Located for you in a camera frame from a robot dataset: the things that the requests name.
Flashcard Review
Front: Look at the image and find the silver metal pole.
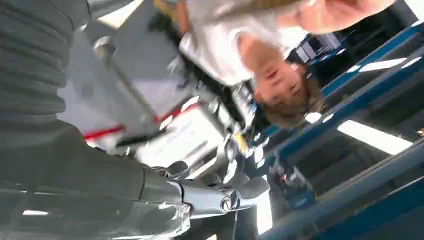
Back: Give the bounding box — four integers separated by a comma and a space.
93, 35, 167, 148

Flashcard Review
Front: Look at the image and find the white housing with red stripe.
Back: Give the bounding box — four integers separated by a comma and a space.
82, 96, 239, 171

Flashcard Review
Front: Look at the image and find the ribbed grey right arm sleeve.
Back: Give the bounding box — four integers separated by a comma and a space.
0, 0, 92, 135

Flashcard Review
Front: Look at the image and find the dark blue device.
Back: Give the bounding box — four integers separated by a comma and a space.
267, 161, 316, 210

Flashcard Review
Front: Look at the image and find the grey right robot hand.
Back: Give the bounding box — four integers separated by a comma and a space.
0, 119, 271, 240

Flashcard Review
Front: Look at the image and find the rectangular ceiling light panel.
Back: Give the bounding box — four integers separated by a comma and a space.
358, 57, 408, 73
337, 119, 414, 156

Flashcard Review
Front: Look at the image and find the person's hand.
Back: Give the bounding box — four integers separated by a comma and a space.
277, 0, 397, 36

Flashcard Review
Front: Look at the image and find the blue steel beam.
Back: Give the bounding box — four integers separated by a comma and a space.
261, 46, 424, 167
258, 140, 424, 240

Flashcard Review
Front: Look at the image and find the person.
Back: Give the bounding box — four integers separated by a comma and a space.
149, 0, 327, 129

